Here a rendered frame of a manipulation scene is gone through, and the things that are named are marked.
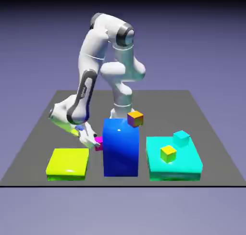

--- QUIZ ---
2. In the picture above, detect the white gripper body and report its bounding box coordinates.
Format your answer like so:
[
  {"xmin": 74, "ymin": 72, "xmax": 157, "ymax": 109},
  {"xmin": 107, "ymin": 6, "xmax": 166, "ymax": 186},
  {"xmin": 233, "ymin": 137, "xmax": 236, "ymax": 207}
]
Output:
[{"xmin": 78, "ymin": 121, "xmax": 102, "ymax": 149}]

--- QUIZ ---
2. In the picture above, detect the small magenta cube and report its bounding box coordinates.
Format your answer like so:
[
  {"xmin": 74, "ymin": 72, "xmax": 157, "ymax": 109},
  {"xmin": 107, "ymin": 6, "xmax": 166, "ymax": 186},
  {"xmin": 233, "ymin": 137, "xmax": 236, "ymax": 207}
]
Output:
[{"xmin": 94, "ymin": 136, "xmax": 104, "ymax": 151}]

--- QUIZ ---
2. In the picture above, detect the small orange cube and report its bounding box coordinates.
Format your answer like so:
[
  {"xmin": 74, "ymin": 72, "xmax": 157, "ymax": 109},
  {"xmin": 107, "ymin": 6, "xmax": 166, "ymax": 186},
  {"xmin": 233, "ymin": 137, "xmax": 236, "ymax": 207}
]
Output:
[{"xmin": 127, "ymin": 110, "xmax": 144, "ymax": 128}]

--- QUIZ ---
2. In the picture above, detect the small yellow cube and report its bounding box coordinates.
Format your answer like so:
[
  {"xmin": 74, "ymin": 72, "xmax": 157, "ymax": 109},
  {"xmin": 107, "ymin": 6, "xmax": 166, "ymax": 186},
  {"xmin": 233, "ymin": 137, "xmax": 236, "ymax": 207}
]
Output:
[{"xmin": 160, "ymin": 145, "xmax": 177, "ymax": 164}]

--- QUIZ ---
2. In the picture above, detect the small cyan cube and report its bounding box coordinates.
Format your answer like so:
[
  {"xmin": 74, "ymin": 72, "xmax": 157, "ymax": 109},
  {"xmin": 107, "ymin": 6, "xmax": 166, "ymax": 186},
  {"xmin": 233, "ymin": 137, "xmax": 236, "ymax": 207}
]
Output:
[{"xmin": 173, "ymin": 130, "xmax": 190, "ymax": 148}]

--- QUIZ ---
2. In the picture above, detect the large yellow box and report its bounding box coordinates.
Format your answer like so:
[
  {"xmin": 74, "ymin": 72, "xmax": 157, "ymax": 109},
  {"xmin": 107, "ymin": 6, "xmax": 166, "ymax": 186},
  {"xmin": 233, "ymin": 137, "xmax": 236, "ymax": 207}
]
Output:
[{"xmin": 45, "ymin": 148, "xmax": 90, "ymax": 181}]

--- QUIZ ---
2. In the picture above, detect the large blue box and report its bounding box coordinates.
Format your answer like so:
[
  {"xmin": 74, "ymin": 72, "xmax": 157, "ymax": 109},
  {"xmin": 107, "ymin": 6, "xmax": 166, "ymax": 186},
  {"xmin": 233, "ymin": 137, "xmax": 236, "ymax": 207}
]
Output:
[{"xmin": 102, "ymin": 118, "xmax": 139, "ymax": 177}]

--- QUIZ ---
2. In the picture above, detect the large cyan box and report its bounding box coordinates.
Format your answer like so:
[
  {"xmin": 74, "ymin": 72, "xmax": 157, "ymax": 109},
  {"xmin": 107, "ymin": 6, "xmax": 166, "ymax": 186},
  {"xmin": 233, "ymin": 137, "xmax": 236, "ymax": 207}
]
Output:
[{"xmin": 146, "ymin": 136, "xmax": 204, "ymax": 182}]

